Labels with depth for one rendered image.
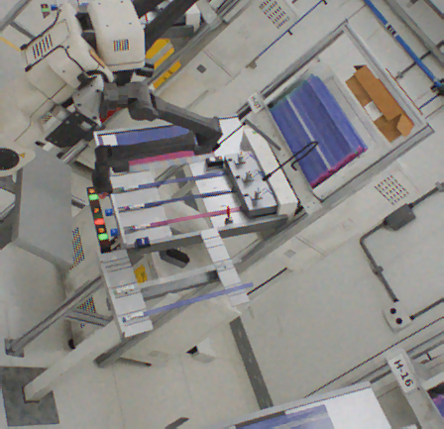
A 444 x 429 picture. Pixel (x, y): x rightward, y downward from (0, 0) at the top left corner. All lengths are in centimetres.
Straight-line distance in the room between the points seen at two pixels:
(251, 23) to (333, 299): 184
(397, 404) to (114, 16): 165
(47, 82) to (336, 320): 259
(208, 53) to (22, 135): 180
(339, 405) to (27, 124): 142
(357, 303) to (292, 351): 55
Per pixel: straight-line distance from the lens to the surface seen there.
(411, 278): 384
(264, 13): 366
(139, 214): 248
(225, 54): 372
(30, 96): 207
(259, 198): 250
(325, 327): 399
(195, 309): 292
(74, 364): 249
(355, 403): 219
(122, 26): 195
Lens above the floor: 186
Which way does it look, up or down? 19 degrees down
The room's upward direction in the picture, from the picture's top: 52 degrees clockwise
